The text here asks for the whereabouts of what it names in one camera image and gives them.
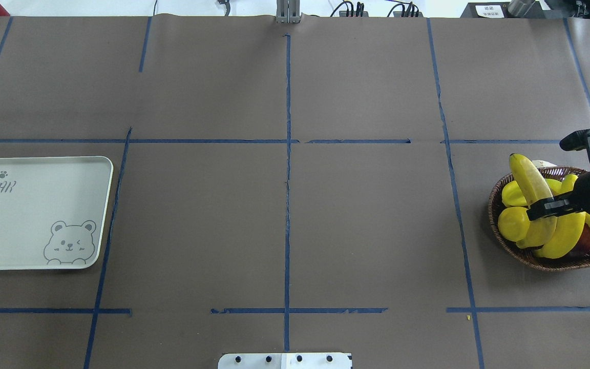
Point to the steel cup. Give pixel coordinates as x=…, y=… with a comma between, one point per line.
x=519, y=8

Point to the dark red apple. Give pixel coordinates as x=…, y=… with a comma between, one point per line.
x=582, y=247

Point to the white basket tag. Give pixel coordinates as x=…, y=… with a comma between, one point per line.
x=543, y=164

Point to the aluminium frame post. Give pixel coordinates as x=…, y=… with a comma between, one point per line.
x=288, y=11

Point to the yellow star fruit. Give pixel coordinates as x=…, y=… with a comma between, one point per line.
x=512, y=195

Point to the yellow mango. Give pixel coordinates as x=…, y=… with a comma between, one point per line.
x=513, y=223

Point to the white bear tray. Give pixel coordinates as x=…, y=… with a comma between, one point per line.
x=52, y=211

